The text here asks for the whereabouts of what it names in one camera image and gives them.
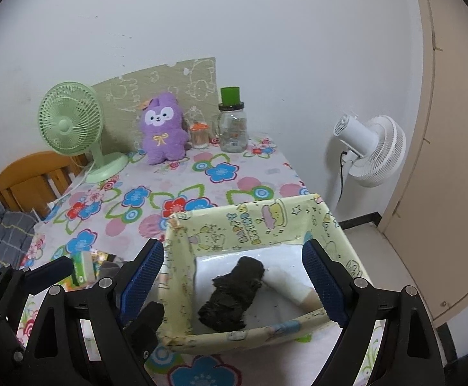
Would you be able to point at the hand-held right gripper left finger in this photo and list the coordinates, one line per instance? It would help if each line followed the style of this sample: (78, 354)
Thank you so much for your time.
(143, 281)

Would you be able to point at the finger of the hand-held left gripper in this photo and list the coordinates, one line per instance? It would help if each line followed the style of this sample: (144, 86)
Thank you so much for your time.
(145, 329)
(51, 273)

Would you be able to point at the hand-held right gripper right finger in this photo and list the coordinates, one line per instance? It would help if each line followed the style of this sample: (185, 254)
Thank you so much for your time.
(324, 285)

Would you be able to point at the green tissue pack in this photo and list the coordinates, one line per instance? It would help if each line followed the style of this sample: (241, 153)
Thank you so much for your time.
(83, 269)

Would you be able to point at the yellow printed fabric storage box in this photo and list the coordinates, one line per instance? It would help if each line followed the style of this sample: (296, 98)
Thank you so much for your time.
(234, 221)

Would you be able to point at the white sock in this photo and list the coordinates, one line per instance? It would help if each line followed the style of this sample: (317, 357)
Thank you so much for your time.
(294, 289)

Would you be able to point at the grey plaid bedding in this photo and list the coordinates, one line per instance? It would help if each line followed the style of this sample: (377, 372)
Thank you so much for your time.
(5, 229)

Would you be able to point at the black sock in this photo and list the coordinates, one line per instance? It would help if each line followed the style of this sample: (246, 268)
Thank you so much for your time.
(230, 297)

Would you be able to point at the white standing fan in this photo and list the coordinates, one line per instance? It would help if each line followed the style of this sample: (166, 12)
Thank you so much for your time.
(374, 148)

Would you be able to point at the purple plush toy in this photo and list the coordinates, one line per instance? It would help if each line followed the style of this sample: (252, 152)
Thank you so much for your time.
(163, 136)

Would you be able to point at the green desk fan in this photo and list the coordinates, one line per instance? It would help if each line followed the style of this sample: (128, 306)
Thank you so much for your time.
(63, 124)

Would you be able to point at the cotton swab tub orange lid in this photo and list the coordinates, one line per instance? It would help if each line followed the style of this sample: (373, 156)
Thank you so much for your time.
(200, 138)

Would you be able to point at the glass mug jar green lid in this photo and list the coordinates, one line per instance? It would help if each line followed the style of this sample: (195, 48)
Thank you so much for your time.
(234, 132)

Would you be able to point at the beige wooden door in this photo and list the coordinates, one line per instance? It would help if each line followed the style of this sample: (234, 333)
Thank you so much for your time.
(459, 169)

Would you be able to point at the green cartoon printed board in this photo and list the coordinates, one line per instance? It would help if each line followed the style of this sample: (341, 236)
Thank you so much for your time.
(137, 84)

